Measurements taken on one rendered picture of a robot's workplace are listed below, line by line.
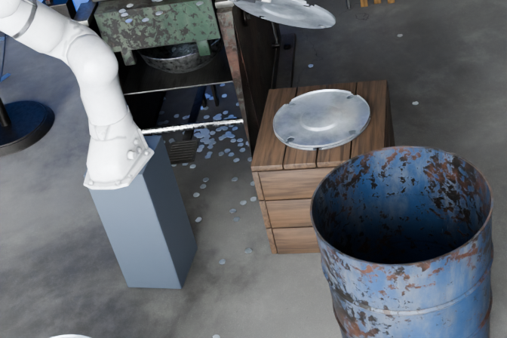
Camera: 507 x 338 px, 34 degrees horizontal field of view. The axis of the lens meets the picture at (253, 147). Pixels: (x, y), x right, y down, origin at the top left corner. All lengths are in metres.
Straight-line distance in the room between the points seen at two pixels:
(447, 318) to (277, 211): 0.70
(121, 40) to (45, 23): 0.72
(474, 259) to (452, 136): 1.09
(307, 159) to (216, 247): 0.50
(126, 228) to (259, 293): 0.43
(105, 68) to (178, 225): 0.63
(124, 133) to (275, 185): 0.46
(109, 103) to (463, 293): 1.02
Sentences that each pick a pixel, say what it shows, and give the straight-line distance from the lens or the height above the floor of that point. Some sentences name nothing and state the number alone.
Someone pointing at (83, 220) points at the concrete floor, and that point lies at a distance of 2.95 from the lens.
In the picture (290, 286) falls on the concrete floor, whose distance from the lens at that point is 2.48.
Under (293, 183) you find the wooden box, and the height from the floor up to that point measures 0.28.
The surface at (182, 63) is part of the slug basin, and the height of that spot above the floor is 0.38.
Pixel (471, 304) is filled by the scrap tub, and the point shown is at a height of 0.27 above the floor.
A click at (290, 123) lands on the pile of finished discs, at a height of 0.36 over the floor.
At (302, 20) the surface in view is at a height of 0.67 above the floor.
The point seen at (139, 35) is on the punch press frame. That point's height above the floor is 0.55.
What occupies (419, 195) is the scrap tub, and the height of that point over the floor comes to 0.33.
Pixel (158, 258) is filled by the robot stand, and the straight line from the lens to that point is 2.49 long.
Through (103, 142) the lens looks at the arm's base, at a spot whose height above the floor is 0.55.
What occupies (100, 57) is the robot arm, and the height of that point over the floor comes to 0.82.
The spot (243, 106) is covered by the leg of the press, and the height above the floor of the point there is 0.27.
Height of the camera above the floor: 1.76
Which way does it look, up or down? 35 degrees down
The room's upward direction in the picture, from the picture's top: 14 degrees counter-clockwise
